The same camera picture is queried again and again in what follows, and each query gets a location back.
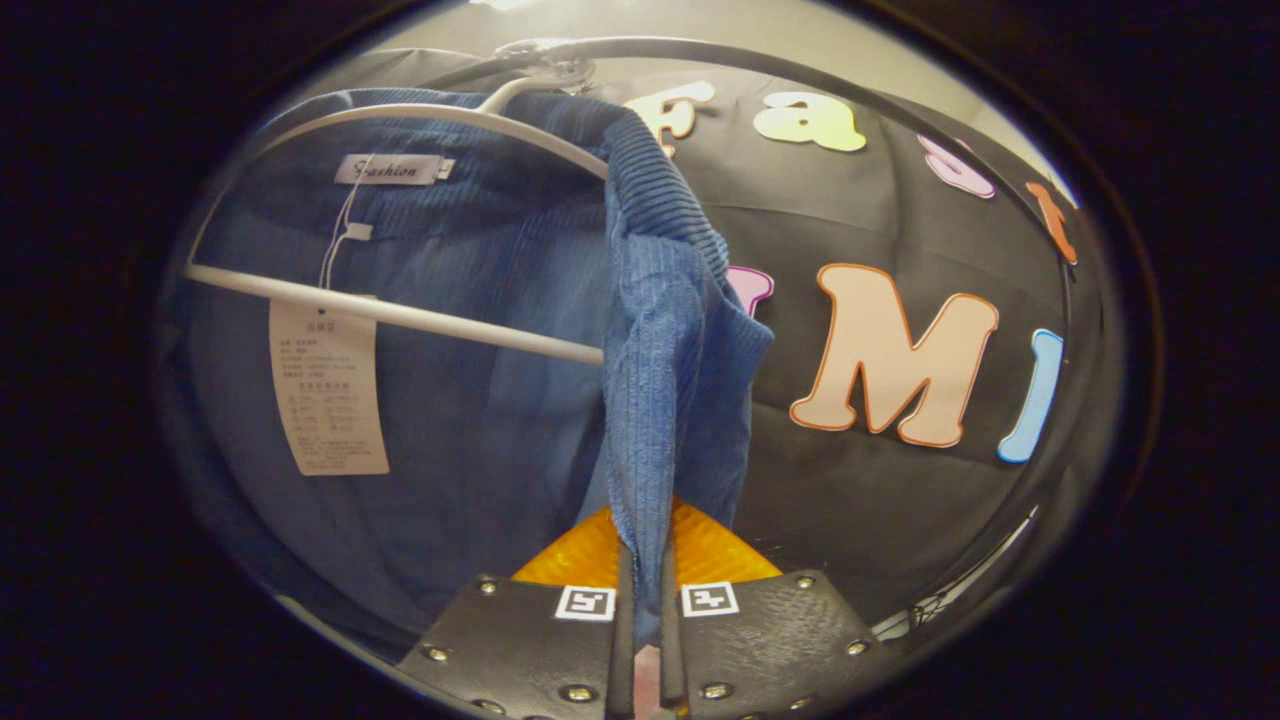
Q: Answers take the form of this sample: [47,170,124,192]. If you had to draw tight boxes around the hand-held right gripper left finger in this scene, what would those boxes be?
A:
[398,505,637,720]

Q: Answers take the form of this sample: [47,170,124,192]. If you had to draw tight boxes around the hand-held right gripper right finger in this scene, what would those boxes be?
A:
[658,498,891,720]

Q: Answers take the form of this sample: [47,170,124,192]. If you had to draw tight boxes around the blue ribbed knit garment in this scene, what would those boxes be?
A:
[160,88,776,666]

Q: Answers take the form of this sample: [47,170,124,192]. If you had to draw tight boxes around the white hanger with taped hook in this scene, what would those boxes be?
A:
[183,75,611,366]

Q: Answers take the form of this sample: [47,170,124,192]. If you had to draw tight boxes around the black clothes rack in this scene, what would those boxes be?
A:
[420,35,1111,641]

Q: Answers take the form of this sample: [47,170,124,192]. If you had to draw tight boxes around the black backdrop cloth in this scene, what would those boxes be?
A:
[330,45,1111,621]

